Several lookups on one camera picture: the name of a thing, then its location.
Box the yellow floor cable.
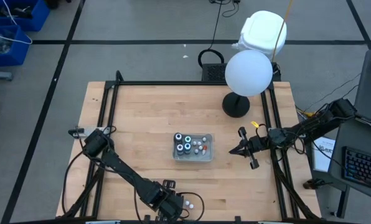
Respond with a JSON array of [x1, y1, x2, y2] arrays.
[[296, 107, 316, 118]]

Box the grey flat panel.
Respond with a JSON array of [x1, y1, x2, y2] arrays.
[[352, 49, 371, 129]]

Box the black hanging cable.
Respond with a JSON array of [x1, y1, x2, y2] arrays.
[[209, 0, 242, 18], [197, 0, 225, 68]]

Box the black floor object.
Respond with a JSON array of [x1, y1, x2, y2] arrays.
[[44, 0, 72, 9]]

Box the black tool parts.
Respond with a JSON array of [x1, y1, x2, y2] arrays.
[[0, 5, 34, 19]]

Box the grey plastic tray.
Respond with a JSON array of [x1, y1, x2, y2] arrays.
[[172, 133, 215, 162]]

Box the black aluminium table frame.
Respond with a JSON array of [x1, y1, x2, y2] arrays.
[[56, 70, 322, 224]]

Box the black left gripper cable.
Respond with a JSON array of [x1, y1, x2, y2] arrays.
[[133, 188, 205, 224]]

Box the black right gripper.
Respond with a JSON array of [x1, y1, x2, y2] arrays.
[[228, 126, 269, 170]]

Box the blue plastic storage bin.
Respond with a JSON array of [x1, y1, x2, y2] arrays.
[[0, 25, 31, 68], [0, 0, 51, 32]]

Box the white printed paper sheet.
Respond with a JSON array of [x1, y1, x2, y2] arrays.
[[312, 136, 337, 174]]

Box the grey desk top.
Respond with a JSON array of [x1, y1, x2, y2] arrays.
[[327, 114, 371, 205]]

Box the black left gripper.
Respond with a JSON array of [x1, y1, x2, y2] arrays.
[[148, 179, 184, 224]]

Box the black vented box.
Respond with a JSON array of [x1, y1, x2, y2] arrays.
[[200, 62, 281, 83]]

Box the black desk leg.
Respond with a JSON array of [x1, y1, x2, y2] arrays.
[[334, 185, 350, 218]]

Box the yellow hanging cable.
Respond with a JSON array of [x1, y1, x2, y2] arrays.
[[271, 0, 294, 63]]

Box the brown floor object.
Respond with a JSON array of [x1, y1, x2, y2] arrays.
[[303, 177, 325, 191]]

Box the black backlit keyboard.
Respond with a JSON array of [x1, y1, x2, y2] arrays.
[[342, 146, 371, 191]]

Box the white cable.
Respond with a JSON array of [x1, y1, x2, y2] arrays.
[[0, 0, 33, 45]]

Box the thin black floor cable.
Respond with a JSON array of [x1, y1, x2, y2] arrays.
[[316, 73, 362, 105]]

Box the white globe lamp black base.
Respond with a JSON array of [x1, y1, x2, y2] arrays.
[[222, 49, 274, 119]]

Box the white lidded bucket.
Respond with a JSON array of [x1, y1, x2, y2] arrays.
[[231, 10, 288, 62]]

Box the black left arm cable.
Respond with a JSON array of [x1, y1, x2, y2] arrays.
[[62, 144, 92, 216]]

